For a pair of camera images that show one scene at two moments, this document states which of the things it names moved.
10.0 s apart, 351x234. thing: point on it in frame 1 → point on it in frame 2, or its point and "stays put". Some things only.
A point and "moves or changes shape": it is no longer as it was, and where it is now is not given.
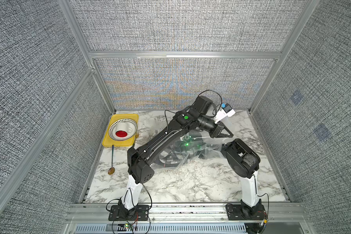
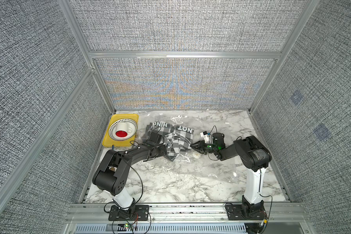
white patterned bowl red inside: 122,129 stays put
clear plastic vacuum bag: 194,149 moves or changes shape
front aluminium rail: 278,213 stays put
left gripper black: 217,129 → 163,150
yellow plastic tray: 108,141 stays put
